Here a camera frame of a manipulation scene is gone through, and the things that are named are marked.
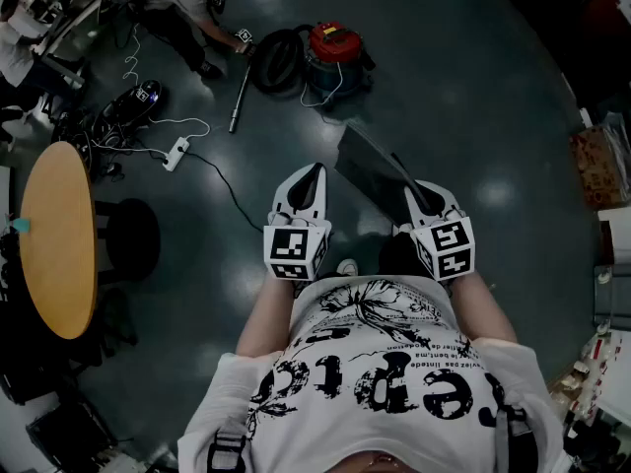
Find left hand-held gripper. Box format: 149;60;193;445
262;163;332;283

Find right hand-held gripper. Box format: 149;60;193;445
398;179;477;283

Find red canister vacuum cleaner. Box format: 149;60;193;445
302;21;377;101

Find person's right forearm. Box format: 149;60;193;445
450;269;520;345

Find person's left forearm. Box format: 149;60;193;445
235;268;303;360

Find person's black trousers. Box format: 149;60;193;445
377;231;436;281

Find metal vacuum wand tube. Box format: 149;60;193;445
227;60;253;135

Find white power strip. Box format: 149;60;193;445
162;136;191;173

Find patterned cardboard box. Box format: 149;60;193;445
569;124;631;212

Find black round stool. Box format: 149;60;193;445
93;196;162;286

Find black round floor device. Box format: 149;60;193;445
95;78;165;133

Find white printed T-shirt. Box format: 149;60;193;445
175;273;574;473

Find round wooden table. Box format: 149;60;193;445
19;140;99;341

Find black floor cable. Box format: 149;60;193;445
185;150;266;235

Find white vacuum power cord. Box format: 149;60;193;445
299;59;345;111

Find white power strip cable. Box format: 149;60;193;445
91;114;212;157

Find black vacuum hose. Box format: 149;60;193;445
249;24;317;97

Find white coiled cable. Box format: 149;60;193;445
121;21;143;86

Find grey shoulder strap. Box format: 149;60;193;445
494;401;539;473
206;430;248;473

